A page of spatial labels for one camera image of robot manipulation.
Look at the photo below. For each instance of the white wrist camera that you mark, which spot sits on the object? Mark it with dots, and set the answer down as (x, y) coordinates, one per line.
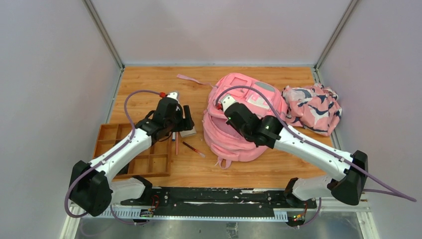
(225, 102)
(173, 95)

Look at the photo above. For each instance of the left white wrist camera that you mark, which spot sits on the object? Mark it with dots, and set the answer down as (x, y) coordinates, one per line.
(173, 95)

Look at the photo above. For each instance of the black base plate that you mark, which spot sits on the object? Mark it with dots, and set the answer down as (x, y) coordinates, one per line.
(217, 202)

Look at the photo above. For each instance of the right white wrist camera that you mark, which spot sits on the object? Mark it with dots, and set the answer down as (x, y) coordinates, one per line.
(225, 102)

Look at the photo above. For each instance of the pink pencil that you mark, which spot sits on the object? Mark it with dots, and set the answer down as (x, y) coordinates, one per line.
(176, 143)

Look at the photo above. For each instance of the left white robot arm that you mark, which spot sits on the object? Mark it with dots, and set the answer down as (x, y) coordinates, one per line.
(91, 185)

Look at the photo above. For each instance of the wooden compartment tray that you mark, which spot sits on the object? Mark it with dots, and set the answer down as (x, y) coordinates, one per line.
(153, 162)

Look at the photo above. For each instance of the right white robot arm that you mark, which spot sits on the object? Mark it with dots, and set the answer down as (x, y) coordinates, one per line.
(345, 172)

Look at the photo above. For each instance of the pink patterned cloth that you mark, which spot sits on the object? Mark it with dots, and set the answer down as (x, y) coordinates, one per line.
(312, 107)

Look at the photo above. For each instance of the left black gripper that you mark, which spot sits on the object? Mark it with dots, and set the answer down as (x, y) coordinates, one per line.
(181, 119)

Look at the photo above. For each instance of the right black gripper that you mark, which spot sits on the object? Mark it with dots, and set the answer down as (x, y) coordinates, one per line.
(228, 121)

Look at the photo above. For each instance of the red pen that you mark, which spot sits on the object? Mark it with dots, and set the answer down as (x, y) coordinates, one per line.
(193, 149)

